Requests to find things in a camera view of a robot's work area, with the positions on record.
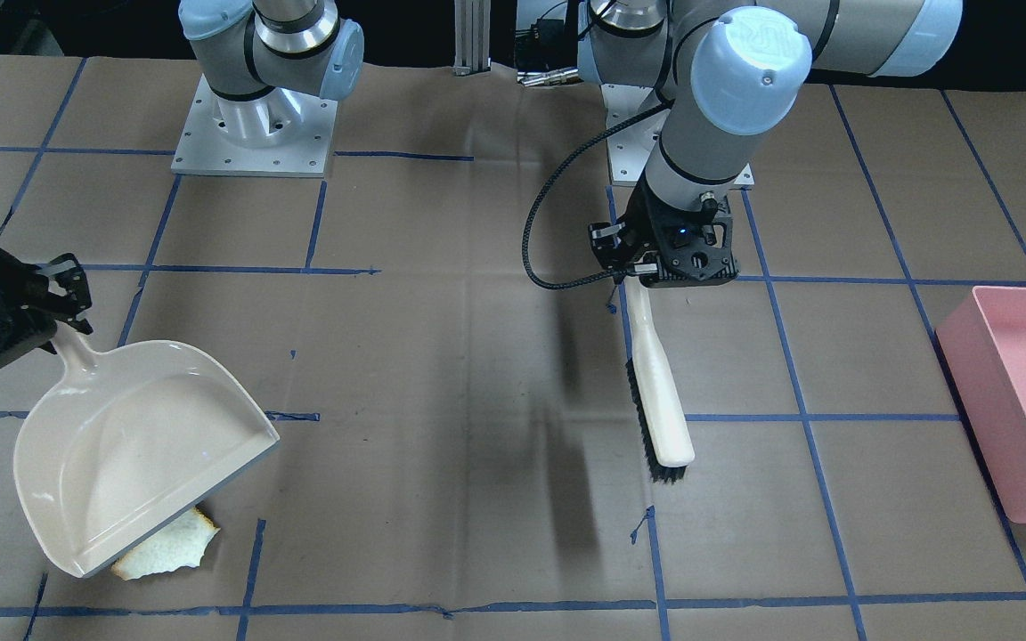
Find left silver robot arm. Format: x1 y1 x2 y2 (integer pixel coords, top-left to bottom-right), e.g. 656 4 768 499
575 1 964 288

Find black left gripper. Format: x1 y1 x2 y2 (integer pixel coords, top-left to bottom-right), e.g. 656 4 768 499
588 177 738 288

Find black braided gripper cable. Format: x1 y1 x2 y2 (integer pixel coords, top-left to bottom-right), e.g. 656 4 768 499
523 102 676 291

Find white bread slice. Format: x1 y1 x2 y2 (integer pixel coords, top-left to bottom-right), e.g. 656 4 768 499
110 507 220 580

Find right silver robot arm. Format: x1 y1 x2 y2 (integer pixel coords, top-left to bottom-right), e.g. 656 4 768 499
0 1 365 369

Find white hand brush black bristles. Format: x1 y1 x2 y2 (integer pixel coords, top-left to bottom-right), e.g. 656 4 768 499
623 279 696 484

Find beige plastic dustpan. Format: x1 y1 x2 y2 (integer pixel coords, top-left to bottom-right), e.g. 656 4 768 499
12 324 280 579

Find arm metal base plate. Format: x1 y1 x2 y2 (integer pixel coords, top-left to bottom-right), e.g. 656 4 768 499
171 77 339 178
603 82 755 190

